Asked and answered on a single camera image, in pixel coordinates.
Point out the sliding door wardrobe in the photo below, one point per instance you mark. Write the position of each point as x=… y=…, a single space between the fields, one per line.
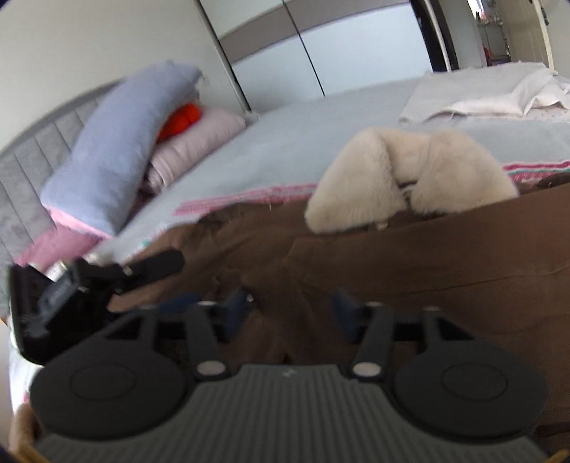
x=347 y=49

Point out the orange plush item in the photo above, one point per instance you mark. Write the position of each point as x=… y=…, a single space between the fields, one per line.
x=180 y=120

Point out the grey padded headboard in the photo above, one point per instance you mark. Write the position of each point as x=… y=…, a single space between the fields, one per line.
x=26 y=187

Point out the brown coat with fur collar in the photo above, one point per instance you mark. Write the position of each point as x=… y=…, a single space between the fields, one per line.
x=445 y=267

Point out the pale pink pillow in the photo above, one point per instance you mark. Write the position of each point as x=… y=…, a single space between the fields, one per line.
x=191 y=142

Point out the long light blue pillow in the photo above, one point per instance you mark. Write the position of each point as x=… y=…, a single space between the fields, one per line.
x=115 y=147

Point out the light blue bed blanket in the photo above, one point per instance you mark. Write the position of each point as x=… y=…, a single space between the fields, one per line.
x=285 y=147

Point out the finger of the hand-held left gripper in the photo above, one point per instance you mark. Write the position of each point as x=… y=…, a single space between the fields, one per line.
x=180 y=302
x=153 y=267

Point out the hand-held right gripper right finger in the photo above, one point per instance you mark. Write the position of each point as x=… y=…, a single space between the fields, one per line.
x=345 y=317

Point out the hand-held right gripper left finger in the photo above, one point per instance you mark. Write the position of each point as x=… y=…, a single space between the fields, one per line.
x=234 y=314

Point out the white crumpled bed sheet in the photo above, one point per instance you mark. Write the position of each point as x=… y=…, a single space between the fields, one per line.
x=481 y=95

